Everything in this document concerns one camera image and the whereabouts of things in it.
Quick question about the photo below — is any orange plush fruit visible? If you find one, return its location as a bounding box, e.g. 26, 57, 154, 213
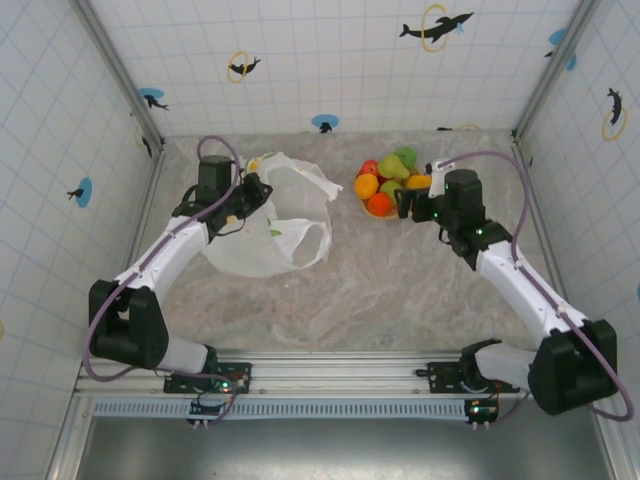
366, 192, 394, 216

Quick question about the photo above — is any yellow-green plush pear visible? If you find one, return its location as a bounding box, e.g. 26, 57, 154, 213
377, 153, 412, 180

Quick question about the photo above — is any white plastic bag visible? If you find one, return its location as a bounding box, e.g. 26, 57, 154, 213
201, 151, 345, 279

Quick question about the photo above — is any yellow-orange plush fruit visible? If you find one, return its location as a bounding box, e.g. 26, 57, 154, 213
353, 173, 380, 200

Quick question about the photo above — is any woven wicker basket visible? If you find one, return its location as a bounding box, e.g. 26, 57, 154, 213
354, 169, 434, 221

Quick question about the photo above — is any small controller circuit board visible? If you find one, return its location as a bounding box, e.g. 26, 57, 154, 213
463, 397, 501, 431
187, 387, 239, 430

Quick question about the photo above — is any grey metal panel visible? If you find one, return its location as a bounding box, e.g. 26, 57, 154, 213
74, 417, 614, 480

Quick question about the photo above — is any black animal ring corner sticker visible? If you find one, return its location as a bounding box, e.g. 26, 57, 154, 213
133, 124, 154, 159

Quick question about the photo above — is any aluminium side rail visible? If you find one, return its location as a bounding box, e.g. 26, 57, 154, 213
513, 138, 571, 306
74, 148, 169, 396

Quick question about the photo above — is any blue oval seal wall sticker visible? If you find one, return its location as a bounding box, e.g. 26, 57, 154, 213
310, 113, 340, 135

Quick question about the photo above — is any blue oval shark wall sticker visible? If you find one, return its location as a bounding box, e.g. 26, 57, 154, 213
138, 87, 170, 112

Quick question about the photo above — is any small dolphin ring wall sticker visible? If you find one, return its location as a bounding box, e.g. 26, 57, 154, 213
227, 50, 262, 84

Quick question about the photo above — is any aluminium frame post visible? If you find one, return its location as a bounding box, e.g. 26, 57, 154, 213
510, 0, 601, 146
73, 0, 167, 154

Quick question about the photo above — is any blue oval fish wall sticker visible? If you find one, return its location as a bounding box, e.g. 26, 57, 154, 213
67, 177, 94, 209

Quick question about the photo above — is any large dolphin ring wall sticker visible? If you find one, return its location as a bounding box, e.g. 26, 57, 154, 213
398, 3, 475, 54

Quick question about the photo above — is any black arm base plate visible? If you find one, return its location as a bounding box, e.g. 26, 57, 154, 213
163, 360, 253, 396
416, 358, 521, 396

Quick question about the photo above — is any seahorse ring wall sticker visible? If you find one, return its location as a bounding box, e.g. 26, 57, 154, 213
601, 87, 629, 142

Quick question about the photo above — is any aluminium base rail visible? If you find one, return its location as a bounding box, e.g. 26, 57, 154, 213
74, 349, 621, 404

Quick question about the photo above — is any blue patch corner wall sticker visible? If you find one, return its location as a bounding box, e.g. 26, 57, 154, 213
544, 28, 579, 71

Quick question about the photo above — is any white slotted cable duct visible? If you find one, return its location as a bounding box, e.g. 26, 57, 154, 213
92, 399, 474, 420

